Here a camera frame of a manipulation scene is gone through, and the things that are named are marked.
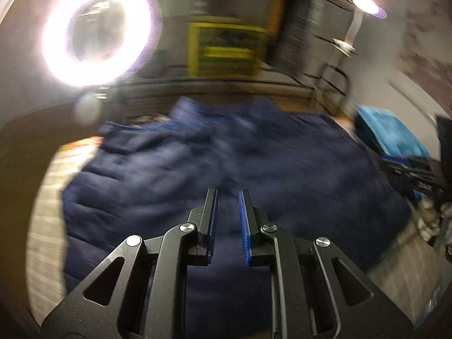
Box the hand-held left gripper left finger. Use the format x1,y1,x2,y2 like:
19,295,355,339
42,188,220,339

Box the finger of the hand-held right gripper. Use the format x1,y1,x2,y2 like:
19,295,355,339
378,155,444,200

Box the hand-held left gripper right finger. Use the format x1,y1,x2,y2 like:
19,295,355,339
238,189,414,339

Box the navy puffer jacket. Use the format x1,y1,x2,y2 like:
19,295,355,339
61,95,412,339

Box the person's right hand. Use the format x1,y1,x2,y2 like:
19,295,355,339
418,197,452,246

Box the light blue jacket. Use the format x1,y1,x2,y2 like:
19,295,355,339
355,105,432,159

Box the white clip lamp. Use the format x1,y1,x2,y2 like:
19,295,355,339
333,0,388,58

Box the grey plaid bed blanket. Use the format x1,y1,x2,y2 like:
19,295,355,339
27,138,105,325

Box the yellow printed box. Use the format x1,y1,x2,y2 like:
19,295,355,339
188,22,268,77

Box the landscape wall scroll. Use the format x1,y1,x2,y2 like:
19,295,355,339
386,3,452,121

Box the black metal stool frame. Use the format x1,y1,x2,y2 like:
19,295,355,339
312,63,351,111

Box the ring light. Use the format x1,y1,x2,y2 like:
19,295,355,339
42,0,164,99

